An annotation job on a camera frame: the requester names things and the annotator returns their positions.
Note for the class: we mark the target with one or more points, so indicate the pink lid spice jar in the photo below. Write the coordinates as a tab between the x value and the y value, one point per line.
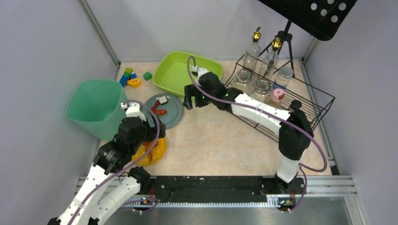
275	98

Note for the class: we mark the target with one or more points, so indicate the red drumstick food piece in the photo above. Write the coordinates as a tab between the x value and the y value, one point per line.
157	103

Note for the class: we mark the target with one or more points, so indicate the green toy cube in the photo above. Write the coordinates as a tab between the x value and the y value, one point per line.
147	76

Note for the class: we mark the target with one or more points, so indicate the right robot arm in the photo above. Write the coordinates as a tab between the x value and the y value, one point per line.
292	128

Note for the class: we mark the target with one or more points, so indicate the black wire rack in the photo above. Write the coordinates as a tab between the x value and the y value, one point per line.
299	88

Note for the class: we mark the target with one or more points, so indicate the black lid spice jar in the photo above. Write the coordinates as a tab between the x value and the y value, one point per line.
295	105

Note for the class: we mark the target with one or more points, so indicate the grey-blue plate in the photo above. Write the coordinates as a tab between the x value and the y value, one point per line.
174	109

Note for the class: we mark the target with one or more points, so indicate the brown food scraps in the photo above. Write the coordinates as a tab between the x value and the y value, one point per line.
152	149

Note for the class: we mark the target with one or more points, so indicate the red chili on grey plate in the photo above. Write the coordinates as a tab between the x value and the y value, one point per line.
160	112

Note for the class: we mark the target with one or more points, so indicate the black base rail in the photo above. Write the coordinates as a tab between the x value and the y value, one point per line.
238	191

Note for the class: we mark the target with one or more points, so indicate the green plastic basin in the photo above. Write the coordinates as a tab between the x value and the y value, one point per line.
171	75

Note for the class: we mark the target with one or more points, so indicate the black perforated tray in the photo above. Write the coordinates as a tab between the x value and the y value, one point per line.
320	18

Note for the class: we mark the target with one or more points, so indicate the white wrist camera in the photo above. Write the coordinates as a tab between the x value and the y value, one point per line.
133	110
199	71

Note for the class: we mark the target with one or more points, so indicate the silver lid blue label jar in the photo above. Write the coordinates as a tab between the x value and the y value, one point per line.
283	77

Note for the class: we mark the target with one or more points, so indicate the stacked toy blocks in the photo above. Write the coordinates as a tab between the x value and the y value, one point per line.
127	75

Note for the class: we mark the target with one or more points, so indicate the teal trash bin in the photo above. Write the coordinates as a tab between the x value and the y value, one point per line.
95	106

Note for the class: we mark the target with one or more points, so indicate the gold top oil bottle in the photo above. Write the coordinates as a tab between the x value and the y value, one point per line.
270	60
252	52

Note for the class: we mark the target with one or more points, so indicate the orange toy piece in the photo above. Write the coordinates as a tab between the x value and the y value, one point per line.
134	82

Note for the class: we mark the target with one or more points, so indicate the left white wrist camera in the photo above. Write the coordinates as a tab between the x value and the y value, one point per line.
133	110

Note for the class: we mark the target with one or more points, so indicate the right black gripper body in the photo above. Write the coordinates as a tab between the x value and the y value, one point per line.
191	96

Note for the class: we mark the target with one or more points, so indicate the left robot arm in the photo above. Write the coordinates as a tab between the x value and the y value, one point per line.
116	173

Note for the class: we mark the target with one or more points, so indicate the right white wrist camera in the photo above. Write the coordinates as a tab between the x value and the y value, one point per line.
199	71

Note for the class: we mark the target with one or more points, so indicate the white cube food piece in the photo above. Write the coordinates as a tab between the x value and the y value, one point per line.
163	100

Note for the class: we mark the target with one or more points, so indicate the yellow scalloped plate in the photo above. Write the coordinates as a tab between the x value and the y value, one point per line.
162	146

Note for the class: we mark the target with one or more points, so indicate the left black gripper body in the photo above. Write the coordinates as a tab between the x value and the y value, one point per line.
158	131

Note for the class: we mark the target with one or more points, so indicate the glass jar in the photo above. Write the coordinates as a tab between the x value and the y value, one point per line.
242	80
261	90

